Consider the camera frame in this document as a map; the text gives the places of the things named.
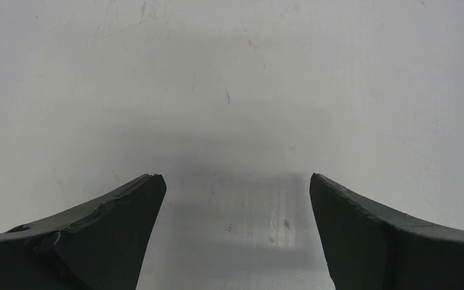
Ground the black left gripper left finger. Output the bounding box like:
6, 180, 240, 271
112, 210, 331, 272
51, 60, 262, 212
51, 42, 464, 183
0, 175, 167, 289

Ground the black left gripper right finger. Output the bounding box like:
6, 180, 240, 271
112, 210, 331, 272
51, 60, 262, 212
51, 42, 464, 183
309, 173, 464, 289

